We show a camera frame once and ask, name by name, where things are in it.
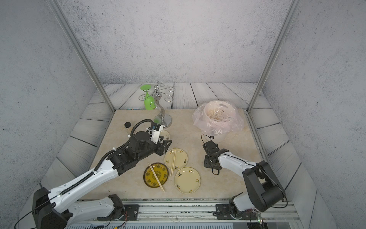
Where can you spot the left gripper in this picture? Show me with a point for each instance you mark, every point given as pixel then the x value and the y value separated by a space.
pixel 162 148

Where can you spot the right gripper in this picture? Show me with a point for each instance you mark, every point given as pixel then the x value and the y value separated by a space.
pixel 206 162

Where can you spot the chopsticks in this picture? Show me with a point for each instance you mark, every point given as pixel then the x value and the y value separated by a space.
pixel 156 177

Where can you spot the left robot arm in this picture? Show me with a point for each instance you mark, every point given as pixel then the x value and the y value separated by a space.
pixel 60 207

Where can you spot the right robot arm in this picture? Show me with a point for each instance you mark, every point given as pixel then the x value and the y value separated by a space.
pixel 263 187

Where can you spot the cream plate with black spot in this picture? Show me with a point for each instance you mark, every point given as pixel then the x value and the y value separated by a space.
pixel 165 135

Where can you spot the yellow patterned plate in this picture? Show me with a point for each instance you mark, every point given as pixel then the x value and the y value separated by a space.
pixel 161 172

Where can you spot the cream floral plate middle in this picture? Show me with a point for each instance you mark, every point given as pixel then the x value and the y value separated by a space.
pixel 180 160

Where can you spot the cream floral plate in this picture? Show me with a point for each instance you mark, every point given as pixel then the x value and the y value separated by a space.
pixel 187 180
pixel 180 160

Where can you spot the silver metal hook stand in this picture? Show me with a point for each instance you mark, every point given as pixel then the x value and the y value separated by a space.
pixel 163 96

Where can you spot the cream floral plate front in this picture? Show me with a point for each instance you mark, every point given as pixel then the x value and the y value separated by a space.
pixel 187 180

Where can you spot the small bottle with black cap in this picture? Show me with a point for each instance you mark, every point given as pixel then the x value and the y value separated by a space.
pixel 128 126

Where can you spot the white bucket with pink bag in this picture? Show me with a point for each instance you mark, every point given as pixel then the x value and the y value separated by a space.
pixel 218 118

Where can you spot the green plastic spoon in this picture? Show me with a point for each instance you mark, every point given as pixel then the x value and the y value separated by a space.
pixel 147 97

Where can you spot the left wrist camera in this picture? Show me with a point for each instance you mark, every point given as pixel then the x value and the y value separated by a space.
pixel 154 130

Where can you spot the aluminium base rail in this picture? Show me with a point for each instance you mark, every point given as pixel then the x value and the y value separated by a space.
pixel 195 214

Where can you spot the left aluminium frame post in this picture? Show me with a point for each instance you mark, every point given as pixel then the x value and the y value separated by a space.
pixel 60 17

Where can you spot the aluminium frame post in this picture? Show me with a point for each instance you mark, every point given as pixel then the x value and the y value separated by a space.
pixel 275 50
pixel 60 17

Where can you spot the right aluminium frame post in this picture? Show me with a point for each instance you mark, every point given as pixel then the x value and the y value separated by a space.
pixel 275 50

